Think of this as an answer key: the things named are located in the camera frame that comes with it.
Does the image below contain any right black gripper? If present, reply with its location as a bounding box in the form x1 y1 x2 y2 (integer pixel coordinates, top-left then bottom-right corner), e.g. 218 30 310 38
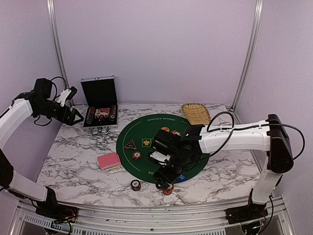
152 150 188 190

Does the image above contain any red poker chip stack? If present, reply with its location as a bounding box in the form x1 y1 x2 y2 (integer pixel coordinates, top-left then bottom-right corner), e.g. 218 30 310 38
162 184 174 195

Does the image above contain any triangular dealer button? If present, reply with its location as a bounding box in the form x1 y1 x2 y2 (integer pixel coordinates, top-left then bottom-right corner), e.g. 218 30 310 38
124 140 137 150

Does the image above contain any orange big blind button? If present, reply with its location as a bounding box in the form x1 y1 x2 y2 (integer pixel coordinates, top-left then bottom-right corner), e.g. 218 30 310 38
161 127 170 132

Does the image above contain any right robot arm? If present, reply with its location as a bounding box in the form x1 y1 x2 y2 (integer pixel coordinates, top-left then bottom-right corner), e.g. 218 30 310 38
152 114 294 219

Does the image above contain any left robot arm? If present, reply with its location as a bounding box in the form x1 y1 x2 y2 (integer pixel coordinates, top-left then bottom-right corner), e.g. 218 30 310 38
0 78 83 218

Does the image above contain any left chip row in case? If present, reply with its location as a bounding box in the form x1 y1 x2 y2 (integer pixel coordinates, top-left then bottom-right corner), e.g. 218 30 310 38
85 107 96 125

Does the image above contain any chip row in case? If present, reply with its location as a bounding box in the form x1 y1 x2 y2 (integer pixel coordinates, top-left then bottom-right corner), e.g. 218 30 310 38
85 107 96 125
109 105 116 121

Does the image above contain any blue small blind button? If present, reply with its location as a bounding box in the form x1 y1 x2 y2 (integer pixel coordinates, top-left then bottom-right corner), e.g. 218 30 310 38
177 173 187 182

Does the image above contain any red card deck in case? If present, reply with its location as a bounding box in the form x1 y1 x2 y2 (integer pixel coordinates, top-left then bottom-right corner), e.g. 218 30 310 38
95 108 110 117

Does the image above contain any aluminium poker chip case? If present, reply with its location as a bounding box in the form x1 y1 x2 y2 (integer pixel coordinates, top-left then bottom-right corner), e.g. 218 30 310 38
80 75 118 136

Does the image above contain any dark poker chip stack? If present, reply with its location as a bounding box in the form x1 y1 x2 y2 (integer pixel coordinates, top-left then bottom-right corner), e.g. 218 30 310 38
131 180 141 191

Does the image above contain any right chip row in case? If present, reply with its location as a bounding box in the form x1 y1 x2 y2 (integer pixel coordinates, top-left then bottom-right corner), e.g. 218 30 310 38
109 105 116 121

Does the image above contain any green round poker mat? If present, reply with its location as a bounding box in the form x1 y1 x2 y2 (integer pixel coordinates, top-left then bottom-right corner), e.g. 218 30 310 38
115 115 211 185

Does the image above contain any pink playing card deck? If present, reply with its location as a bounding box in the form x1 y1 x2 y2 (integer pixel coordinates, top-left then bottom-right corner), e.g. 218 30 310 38
97 152 121 170

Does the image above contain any woven bamboo tray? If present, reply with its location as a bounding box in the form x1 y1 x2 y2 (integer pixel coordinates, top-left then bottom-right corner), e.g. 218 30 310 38
181 103 211 125

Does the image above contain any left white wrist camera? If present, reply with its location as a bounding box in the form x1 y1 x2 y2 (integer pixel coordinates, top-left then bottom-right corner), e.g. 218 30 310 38
55 86 77 107

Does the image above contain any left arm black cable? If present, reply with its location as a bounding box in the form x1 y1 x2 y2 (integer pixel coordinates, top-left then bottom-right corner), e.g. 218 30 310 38
33 76 68 125

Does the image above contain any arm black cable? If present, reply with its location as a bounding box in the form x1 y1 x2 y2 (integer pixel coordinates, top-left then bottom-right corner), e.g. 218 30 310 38
33 76 68 125
195 111 306 162

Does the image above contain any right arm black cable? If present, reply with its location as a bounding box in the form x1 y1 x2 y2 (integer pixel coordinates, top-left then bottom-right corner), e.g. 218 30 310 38
195 111 306 162

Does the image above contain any front aluminium rail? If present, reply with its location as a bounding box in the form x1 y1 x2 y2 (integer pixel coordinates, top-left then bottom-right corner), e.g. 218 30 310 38
9 197 294 235

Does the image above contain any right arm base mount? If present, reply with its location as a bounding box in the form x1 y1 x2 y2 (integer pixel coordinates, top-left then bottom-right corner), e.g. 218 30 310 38
225 206 268 224

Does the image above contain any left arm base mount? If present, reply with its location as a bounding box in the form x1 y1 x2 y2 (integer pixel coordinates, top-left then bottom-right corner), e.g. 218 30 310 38
36 205 78 223

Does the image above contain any left aluminium frame post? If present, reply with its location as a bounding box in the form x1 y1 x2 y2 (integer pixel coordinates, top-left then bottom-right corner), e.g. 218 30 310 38
46 0 70 88

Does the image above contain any aluminium frame post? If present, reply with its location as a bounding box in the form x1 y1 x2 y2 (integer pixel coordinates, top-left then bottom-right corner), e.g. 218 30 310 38
230 0 264 112
46 0 70 88

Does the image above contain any right aluminium frame post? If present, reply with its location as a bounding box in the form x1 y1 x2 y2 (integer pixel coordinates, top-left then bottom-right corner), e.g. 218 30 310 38
230 0 264 112

